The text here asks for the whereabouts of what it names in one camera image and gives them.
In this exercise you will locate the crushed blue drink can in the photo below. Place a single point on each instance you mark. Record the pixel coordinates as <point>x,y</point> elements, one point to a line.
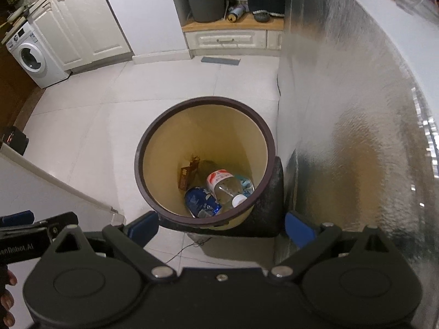
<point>202,204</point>

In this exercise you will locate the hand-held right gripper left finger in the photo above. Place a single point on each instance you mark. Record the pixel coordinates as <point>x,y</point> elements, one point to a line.
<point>142,229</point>

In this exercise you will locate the low white drawer cabinet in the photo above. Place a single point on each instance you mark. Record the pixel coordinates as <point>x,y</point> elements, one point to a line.
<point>223,39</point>

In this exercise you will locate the spray can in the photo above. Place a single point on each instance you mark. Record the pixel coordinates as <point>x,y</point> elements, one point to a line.
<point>236,13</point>

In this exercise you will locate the small black bowl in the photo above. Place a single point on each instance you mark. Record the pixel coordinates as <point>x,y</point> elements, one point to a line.
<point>260,16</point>

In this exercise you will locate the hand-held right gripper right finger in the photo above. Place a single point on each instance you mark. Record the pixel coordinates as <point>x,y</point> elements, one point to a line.
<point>300,229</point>

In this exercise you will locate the person's left hand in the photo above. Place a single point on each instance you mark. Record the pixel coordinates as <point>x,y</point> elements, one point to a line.
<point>6,301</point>

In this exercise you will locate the grey trash bin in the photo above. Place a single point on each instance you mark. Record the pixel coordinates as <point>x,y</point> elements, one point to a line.
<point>205,1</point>

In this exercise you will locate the white heart-print table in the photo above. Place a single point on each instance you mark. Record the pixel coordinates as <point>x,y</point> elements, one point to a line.
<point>343,109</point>

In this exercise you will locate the white washing machine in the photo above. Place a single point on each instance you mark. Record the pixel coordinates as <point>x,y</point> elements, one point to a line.
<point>34,58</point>

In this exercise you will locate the grey floor mat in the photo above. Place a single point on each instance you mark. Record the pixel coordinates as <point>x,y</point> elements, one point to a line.
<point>221,61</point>

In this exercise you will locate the small dark red box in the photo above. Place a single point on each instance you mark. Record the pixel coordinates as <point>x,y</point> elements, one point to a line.
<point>186,177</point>

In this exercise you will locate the light blue snack packet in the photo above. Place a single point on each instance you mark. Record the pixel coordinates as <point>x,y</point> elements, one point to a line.
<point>247,183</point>

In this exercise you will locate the beige bin with brown rim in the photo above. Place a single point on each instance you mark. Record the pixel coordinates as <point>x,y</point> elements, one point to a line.
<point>205,133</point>

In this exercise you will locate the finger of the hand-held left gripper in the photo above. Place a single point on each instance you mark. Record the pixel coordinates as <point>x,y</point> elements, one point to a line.
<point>17,218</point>
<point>61,222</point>

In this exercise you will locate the clear plastic bottle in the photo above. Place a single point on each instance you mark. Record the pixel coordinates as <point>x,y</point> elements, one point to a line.
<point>223,186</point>

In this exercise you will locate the white kitchen cabinets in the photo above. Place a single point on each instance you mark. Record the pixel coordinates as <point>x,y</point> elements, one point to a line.
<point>85,24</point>

